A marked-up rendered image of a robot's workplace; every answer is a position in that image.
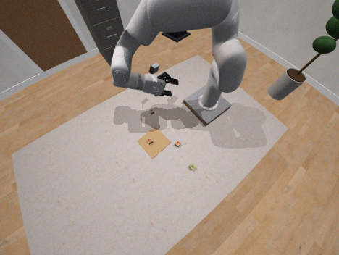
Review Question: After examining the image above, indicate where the tan flat mat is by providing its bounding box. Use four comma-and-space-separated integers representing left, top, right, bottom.
137, 126, 171, 159

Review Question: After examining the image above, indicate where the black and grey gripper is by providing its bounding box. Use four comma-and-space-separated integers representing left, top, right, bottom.
142, 72, 179, 96

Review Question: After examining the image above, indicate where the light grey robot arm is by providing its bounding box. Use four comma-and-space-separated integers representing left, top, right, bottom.
111, 0, 247, 111

